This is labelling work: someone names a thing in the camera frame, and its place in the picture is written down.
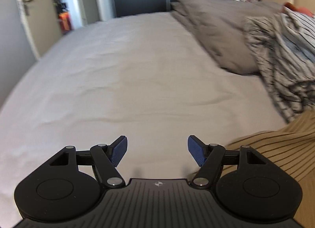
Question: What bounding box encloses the tan striped shirt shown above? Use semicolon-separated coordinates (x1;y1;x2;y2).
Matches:
192;109;315;228

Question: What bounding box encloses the white bed sheet mattress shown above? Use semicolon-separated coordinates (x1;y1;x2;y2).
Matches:
0;11;287;228

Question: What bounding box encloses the grey pillow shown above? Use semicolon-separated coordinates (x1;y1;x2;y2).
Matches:
171;0;282;75

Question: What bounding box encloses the grey striped garment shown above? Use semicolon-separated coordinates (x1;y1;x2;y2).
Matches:
244;7;314;122

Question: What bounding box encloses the beige room door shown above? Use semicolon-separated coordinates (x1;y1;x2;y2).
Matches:
17;0;62;59

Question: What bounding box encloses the rust red fleece blanket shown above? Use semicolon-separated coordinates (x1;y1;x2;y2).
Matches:
283;2;314;18

